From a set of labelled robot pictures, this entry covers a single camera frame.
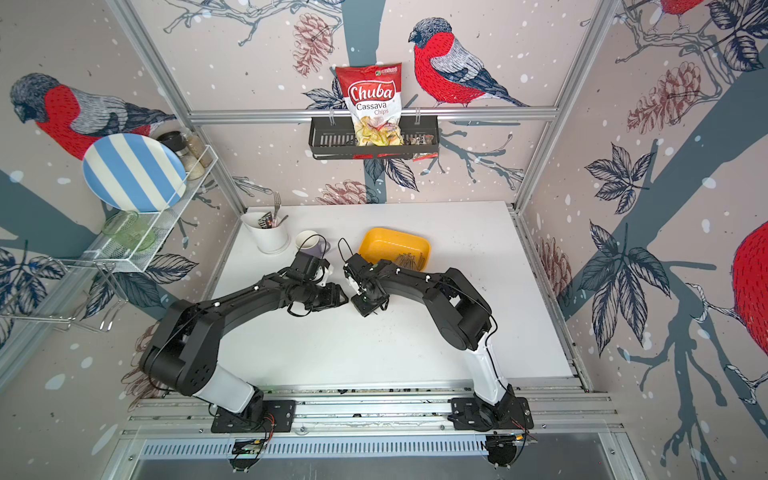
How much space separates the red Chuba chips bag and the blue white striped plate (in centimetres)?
51

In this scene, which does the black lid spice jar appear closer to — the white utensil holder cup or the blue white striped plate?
the blue white striped plate

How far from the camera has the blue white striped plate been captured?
2.24ft

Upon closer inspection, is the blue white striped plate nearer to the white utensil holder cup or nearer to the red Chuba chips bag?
the white utensil holder cup

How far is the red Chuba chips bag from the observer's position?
80 centimetres

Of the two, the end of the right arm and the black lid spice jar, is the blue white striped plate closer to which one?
the black lid spice jar

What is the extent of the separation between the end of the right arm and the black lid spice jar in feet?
1.73

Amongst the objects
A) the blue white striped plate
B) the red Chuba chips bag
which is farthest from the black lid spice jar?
the red Chuba chips bag

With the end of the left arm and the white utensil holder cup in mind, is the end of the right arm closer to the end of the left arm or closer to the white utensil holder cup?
the end of the left arm

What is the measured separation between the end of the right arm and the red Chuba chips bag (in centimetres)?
36

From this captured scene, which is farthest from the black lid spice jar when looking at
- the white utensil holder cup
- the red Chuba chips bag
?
the red Chuba chips bag

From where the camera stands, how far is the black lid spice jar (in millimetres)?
810

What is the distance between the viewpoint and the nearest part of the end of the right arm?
27.3 inches

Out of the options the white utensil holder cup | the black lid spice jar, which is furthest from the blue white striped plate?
the white utensil holder cup

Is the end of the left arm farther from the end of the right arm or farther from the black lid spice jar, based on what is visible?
the black lid spice jar
